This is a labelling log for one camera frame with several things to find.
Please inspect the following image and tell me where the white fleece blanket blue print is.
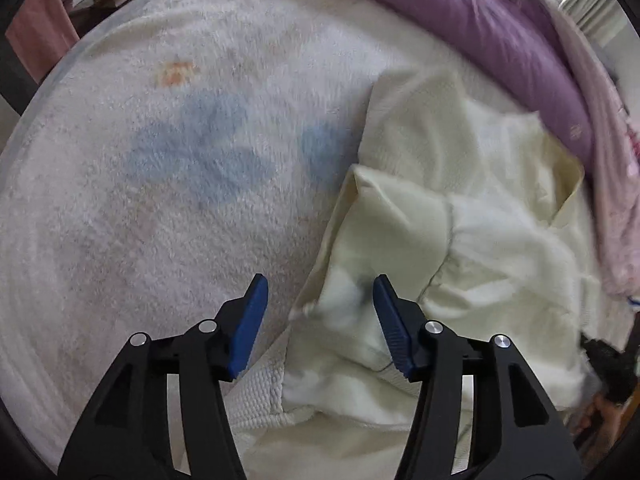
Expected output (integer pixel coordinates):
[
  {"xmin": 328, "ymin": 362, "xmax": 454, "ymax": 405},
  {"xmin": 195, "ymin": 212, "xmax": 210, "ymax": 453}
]
[{"xmin": 0, "ymin": 0, "xmax": 506, "ymax": 480}]

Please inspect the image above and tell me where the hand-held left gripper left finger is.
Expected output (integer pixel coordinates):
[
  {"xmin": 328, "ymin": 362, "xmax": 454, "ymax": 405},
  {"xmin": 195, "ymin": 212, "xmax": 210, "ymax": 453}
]
[{"xmin": 57, "ymin": 273, "xmax": 269, "ymax": 480}]

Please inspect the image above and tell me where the cream knit sweater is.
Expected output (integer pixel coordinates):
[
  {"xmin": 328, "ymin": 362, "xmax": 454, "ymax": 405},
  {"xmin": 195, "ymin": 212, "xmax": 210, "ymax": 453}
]
[{"xmin": 235, "ymin": 67, "xmax": 608, "ymax": 480}]

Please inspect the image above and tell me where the purple duvet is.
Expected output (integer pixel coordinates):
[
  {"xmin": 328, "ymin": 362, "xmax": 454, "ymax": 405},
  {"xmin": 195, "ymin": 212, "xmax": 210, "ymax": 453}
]
[{"xmin": 305, "ymin": 0, "xmax": 597, "ymax": 173}]

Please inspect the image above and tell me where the pink printed quilt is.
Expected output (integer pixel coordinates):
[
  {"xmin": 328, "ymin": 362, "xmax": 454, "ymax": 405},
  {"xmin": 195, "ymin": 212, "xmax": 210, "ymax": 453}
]
[{"xmin": 547, "ymin": 7, "xmax": 640, "ymax": 311}]

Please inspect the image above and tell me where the person's right hand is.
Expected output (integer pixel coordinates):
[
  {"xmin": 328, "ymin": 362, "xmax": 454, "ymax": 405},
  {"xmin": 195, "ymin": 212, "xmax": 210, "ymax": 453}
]
[{"xmin": 572, "ymin": 394, "xmax": 626, "ymax": 453}]

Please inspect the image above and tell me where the pink hanging cloth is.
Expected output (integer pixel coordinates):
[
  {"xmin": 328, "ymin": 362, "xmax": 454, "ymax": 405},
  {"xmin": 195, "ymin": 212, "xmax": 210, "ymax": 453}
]
[{"xmin": 5, "ymin": 0, "xmax": 81, "ymax": 86}]

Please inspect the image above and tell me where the white window curtain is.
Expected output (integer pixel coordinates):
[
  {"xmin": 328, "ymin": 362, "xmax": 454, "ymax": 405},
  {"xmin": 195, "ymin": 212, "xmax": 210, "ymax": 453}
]
[{"xmin": 559, "ymin": 0, "xmax": 626, "ymax": 43}]

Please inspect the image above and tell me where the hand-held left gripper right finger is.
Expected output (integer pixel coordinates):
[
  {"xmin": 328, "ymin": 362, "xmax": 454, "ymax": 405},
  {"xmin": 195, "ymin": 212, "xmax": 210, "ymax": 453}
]
[{"xmin": 372, "ymin": 274, "xmax": 586, "ymax": 480}]

